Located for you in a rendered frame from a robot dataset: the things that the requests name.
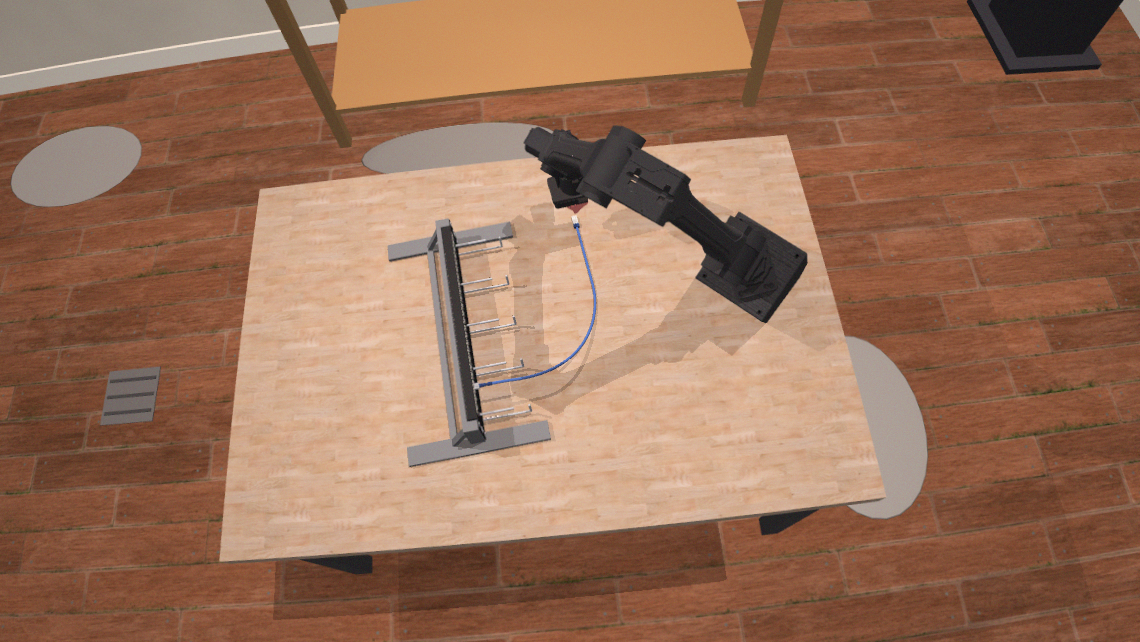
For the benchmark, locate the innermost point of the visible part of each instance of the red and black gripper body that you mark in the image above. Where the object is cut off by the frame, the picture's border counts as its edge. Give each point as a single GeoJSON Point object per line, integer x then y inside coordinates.
{"type": "Point", "coordinates": [566, 194]}

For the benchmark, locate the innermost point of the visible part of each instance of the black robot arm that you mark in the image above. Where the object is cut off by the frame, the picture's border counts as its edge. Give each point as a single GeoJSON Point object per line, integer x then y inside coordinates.
{"type": "Point", "coordinates": [610, 164]}

